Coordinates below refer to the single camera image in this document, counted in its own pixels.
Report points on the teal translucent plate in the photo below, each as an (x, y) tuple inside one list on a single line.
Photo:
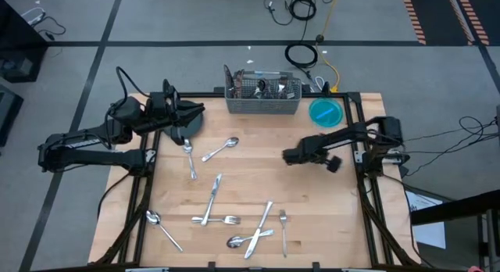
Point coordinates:
[(326, 112)]

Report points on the black workbench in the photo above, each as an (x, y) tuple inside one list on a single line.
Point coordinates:
[(453, 209)]

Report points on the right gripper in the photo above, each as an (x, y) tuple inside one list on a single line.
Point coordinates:
[(312, 151)]

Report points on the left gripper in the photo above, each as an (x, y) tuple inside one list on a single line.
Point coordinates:
[(164, 108)]

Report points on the white paper sheet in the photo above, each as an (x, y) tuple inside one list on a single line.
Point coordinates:
[(429, 229)]

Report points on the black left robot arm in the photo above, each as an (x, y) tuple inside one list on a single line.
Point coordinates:
[(93, 156)]

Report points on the black desk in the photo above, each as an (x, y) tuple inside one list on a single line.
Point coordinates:
[(19, 49)]

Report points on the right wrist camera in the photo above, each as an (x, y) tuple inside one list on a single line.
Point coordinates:
[(334, 164)]

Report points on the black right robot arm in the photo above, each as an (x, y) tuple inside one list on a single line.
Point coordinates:
[(343, 135)]

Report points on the dark grey plate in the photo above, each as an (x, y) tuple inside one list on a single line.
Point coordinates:
[(195, 125)]

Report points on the grey plastic cutlery basket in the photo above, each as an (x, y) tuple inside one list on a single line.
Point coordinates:
[(265, 106)]

